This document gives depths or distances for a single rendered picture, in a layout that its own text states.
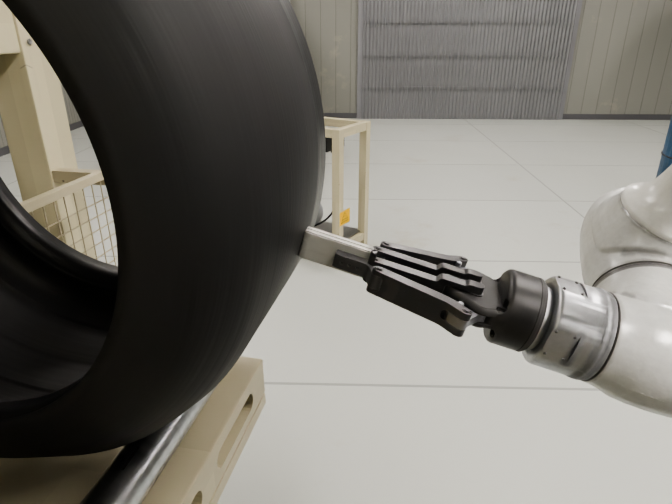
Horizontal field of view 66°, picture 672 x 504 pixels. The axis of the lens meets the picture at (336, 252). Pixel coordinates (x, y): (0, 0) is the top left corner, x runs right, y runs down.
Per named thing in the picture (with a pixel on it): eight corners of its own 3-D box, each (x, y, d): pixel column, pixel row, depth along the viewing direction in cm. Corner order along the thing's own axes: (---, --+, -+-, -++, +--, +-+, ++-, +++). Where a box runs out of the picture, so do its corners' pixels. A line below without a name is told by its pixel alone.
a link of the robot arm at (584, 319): (630, 320, 44) (561, 298, 44) (581, 401, 48) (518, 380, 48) (601, 275, 52) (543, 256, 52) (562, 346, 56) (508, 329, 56)
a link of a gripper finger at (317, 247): (365, 275, 52) (364, 278, 51) (299, 254, 52) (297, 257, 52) (373, 249, 51) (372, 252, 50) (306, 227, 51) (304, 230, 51)
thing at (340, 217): (339, 268, 301) (339, 130, 270) (259, 247, 330) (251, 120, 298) (367, 248, 329) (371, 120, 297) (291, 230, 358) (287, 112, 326)
